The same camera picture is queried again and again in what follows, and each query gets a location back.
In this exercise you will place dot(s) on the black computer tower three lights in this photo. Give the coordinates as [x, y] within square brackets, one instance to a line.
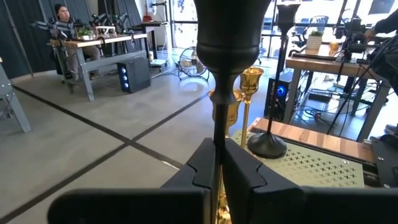
[136, 74]

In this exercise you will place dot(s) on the plant in white pot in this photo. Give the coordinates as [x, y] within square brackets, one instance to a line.
[314, 42]

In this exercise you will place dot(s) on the black robot equipment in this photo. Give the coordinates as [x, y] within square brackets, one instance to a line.
[356, 43]

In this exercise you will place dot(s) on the person's shoe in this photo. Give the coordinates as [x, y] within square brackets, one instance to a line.
[392, 129]

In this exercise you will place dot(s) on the person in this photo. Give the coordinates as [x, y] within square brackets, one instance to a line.
[63, 14]
[387, 26]

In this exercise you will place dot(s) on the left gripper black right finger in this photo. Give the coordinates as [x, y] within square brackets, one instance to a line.
[280, 205]

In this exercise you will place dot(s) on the grey metal table leg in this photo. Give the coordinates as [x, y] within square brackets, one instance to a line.
[17, 109]

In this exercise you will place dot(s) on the green perforated metal side table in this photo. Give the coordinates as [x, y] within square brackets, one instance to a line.
[311, 168]

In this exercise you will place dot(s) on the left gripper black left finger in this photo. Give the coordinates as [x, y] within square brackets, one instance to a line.
[140, 205]

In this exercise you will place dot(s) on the small green desk plant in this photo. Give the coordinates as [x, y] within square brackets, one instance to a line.
[84, 32]

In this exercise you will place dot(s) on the gold candle stick holder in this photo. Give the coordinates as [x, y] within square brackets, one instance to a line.
[250, 81]
[234, 112]

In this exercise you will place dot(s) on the black floor fan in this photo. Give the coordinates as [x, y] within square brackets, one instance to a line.
[189, 63]

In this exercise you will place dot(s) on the red object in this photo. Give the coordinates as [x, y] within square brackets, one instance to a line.
[147, 17]

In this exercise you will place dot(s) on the black desk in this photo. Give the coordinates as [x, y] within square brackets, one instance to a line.
[152, 24]

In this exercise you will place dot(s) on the wooden desk with grey legs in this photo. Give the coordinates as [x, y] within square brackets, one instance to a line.
[102, 40]
[320, 65]

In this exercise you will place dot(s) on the black candle stick holder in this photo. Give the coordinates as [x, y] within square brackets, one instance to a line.
[230, 37]
[267, 146]

